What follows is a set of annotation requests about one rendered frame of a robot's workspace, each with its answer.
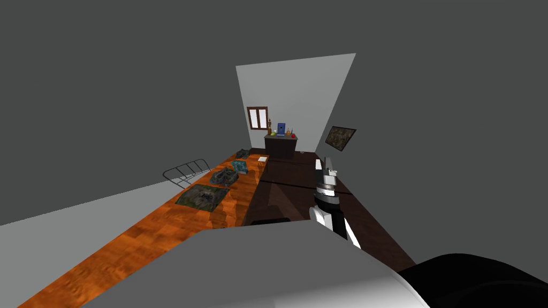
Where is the brown framed window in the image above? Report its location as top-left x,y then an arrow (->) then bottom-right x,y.
246,106 -> 270,131

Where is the black wire rack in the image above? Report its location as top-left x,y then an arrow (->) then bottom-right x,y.
162,158 -> 213,189

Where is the orange wooden table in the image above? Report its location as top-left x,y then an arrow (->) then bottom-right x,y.
17,151 -> 271,308

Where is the dark framed wall picture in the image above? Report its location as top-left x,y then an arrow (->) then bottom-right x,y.
324,126 -> 357,152

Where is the dark brown cabinet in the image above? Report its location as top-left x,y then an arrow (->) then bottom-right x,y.
263,119 -> 299,161

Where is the dark grey crumpled cloth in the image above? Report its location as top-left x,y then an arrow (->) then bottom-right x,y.
209,167 -> 240,187

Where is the dark green mat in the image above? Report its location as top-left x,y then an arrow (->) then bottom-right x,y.
175,183 -> 231,213

